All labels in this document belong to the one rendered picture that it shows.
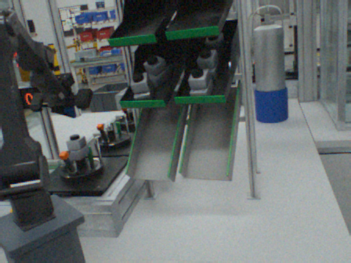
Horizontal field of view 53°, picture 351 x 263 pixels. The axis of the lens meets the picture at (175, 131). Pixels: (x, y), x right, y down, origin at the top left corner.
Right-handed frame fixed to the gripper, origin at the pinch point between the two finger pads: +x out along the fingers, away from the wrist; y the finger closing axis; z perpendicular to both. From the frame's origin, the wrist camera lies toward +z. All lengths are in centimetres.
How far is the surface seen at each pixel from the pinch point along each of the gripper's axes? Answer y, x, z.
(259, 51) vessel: -56, 43, 60
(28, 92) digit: 18.6, 1.2, 9.6
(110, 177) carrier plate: -11.3, 13.4, -16.0
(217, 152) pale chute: -44.2, 6.7, -12.5
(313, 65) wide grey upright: -83, 75, 77
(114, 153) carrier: -4.8, 25.1, -0.8
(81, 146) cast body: -2.2, 8.0, -8.1
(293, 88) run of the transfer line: -73, 91, 76
